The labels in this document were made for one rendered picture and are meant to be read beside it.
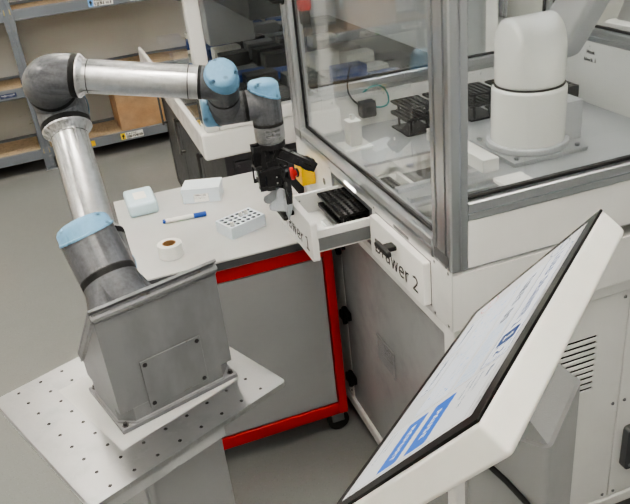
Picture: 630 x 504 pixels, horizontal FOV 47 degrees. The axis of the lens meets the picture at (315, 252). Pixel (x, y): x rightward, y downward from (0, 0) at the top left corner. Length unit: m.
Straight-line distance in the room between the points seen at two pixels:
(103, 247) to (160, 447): 0.41
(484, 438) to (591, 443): 1.31
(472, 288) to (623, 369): 0.56
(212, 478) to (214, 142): 1.33
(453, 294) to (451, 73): 0.46
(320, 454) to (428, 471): 1.65
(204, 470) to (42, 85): 0.91
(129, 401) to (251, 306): 0.76
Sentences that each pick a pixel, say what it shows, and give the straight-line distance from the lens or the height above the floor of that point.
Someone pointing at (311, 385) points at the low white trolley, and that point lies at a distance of 2.35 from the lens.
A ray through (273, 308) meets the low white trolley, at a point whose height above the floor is 0.56.
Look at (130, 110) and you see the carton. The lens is 5.54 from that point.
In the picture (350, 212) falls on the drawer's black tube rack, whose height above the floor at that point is 0.90.
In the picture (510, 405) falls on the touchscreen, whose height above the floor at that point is 1.19.
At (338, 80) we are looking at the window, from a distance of 1.91.
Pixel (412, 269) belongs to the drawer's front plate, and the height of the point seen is 0.89.
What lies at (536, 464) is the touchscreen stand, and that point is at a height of 0.99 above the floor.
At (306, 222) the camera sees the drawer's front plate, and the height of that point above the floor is 0.92.
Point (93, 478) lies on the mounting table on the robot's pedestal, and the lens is 1.42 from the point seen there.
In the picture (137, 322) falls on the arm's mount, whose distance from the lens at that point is 1.39.
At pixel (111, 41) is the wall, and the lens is 5.88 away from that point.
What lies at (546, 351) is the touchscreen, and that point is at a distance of 0.87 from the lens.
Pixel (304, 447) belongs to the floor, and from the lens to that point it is 2.49.
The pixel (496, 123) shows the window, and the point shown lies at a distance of 1.43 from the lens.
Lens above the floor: 1.69
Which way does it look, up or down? 28 degrees down
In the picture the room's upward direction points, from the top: 6 degrees counter-clockwise
